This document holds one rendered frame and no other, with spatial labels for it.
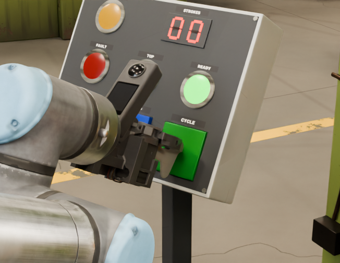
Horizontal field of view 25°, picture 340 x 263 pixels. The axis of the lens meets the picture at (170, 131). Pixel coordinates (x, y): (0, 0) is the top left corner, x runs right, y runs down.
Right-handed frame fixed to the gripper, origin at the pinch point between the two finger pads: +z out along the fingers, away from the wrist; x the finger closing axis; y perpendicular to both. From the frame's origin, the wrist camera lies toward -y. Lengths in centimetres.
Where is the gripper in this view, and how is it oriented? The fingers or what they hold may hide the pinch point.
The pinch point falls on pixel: (175, 142)
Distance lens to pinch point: 111.2
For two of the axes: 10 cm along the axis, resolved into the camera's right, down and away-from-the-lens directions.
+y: -2.9, 9.6, -0.5
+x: 8.1, 2.2, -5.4
